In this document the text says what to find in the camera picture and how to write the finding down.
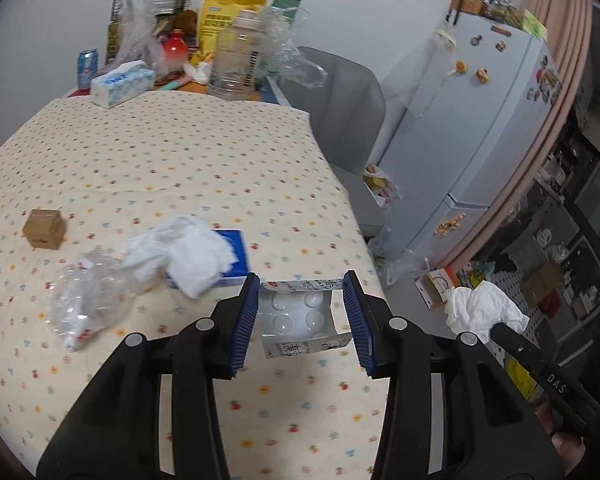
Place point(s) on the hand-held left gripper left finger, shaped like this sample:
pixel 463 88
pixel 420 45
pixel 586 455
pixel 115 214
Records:
pixel 242 325

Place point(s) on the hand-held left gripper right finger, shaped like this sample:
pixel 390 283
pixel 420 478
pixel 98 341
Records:
pixel 360 325

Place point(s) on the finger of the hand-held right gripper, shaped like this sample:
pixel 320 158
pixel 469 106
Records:
pixel 545 375

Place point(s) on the white printed box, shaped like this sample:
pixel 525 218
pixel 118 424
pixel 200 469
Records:
pixel 300 315

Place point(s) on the person's right hand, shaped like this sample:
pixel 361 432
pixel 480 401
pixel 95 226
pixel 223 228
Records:
pixel 565 452

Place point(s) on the yellow floor item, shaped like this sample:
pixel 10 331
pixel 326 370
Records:
pixel 519 377

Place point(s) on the crumpled clear floor bag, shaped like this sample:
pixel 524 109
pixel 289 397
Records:
pixel 400 265

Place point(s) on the blue flat box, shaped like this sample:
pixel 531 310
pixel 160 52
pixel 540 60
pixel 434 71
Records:
pixel 235 247

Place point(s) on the orange white box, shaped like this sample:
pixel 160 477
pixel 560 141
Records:
pixel 437 285

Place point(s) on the large crumpled white tissue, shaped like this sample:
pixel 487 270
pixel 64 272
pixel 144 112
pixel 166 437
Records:
pixel 190 255

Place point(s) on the brown cardboard carton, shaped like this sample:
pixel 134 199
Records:
pixel 541 284

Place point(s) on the white pegboard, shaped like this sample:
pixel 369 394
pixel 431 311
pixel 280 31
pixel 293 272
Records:
pixel 505 272

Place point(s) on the long yellow fridge magnet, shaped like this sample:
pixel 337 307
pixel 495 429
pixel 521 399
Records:
pixel 450 227

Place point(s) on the colourful snack packets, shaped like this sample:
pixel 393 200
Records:
pixel 380 180

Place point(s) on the clear plastic wrapper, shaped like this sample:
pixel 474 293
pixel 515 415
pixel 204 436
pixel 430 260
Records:
pixel 90 300

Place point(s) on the dark shelf unit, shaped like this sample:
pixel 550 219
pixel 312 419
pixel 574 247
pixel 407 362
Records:
pixel 590 185

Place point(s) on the grey chair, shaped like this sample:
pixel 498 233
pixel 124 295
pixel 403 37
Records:
pixel 345 125

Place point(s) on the small brown cardboard box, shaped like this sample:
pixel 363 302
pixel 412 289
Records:
pixel 42 230

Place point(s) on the white refrigerator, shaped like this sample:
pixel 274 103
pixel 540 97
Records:
pixel 480 125

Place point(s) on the translucent hanging plastic bag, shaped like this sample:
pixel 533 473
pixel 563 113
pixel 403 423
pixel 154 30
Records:
pixel 420 85

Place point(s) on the pink teal tool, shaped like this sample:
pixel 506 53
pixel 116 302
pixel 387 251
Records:
pixel 172 81

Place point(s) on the white tissue wad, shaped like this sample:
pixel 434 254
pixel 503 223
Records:
pixel 197 71

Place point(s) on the large clear water bottle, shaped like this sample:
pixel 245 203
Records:
pixel 232 60

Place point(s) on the clear plastic bag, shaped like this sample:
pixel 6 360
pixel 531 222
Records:
pixel 135 35
pixel 290 60

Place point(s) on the blue white tissue box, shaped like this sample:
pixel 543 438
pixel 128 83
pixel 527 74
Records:
pixel 122 82

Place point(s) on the orange round fridge magnet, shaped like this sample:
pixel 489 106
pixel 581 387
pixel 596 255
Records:
pixel 461 66

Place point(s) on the red vase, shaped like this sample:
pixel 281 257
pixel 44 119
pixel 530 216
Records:
pixel 175 52

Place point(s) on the cluster of fridge magnets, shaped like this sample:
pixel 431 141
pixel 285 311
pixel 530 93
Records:
pixel 547 80

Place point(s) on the blue drink can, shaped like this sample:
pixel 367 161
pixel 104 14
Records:
pixel 87 67

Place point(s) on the brown round thing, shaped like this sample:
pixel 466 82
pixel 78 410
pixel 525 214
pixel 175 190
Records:
pixel 186 22

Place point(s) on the yellow snack bag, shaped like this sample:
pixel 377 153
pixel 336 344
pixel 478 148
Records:
pixel 220 15

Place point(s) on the dark yellowish bottle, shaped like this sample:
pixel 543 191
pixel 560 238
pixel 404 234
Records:
pixel 112 40

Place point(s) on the green box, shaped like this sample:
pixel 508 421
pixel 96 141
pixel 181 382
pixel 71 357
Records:
pixel 286 1

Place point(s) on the brown woven basket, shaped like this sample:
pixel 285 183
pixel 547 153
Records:
pixel 467 4

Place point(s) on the yellow green packet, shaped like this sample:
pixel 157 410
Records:
pixel 534 24

